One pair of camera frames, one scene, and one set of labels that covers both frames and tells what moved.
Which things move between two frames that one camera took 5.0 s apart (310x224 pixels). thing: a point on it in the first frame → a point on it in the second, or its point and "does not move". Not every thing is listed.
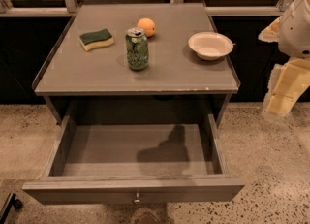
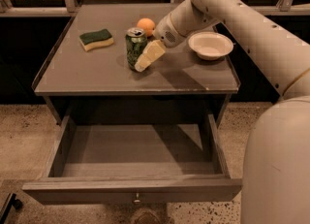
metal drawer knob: (137, 200) does not move
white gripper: (295, 32) → (165, 31)
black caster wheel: (13, 202) does not move
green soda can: (137, 48) does not move
